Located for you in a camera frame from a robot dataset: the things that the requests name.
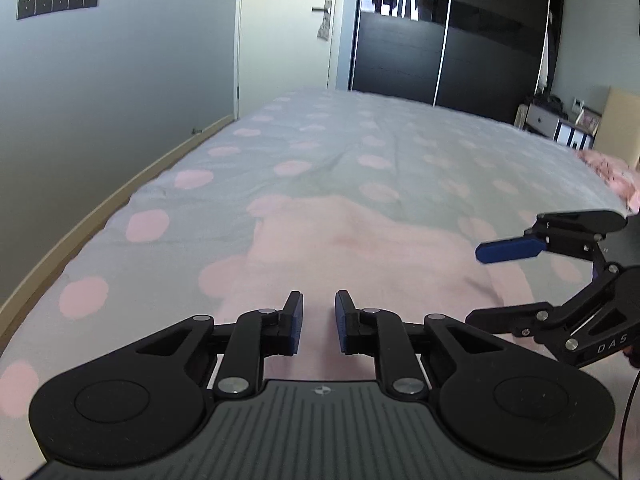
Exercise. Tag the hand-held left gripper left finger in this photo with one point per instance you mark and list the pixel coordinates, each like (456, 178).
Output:
(296, 322)

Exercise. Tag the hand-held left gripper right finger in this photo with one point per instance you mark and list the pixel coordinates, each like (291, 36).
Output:
(342, 322)

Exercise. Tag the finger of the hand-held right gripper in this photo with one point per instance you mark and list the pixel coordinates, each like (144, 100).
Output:
(505, 251)
(505, 316)

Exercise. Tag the pink pants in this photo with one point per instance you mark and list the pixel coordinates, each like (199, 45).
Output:
(350, 250)

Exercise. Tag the white storage unit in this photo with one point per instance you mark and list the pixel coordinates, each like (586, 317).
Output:
(542, 120)

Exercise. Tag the pink folded cloth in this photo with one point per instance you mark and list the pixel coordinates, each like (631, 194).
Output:
(615, 170)

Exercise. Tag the beige board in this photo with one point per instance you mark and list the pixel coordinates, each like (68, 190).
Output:
(620, 125)

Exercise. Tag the grey bed with pink dots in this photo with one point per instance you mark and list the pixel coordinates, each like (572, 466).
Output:
(350, 135)

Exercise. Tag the dark wardrobe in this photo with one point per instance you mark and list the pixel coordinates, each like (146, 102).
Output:
(400, 50)

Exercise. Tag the white door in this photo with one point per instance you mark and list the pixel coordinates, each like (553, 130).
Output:
(280, 35)

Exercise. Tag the small picture frame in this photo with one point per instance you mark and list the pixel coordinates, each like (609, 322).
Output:
(587, 120)

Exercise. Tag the small white wall panel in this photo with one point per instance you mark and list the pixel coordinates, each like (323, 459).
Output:
(577, 106)

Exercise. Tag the wooden bed frame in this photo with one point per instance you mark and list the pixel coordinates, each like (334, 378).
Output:
(65, 252)

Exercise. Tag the dark wall switch panel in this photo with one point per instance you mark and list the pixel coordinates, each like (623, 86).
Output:
(55, 4)

